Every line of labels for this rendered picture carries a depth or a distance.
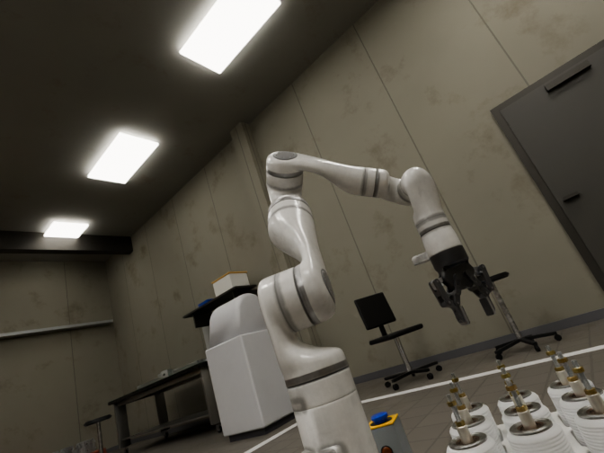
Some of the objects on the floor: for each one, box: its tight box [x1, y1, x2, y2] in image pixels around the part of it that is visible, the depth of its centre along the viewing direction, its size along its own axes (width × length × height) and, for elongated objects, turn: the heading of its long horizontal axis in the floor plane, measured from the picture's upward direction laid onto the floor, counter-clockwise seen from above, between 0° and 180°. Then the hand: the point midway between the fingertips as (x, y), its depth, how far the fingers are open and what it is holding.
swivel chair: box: [354, 292, 442, 390], centre depth 333 cm, size 55×55×86 cm
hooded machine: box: [205, 293, 295, 442], centre depth 369 cm, size 73×62×131 cm
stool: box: [473, 271, 562, 360], centre depth 292 cm, size 51×49×61 cm
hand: (475, 314), depth 74 cm, fingers open, 6 cm apart
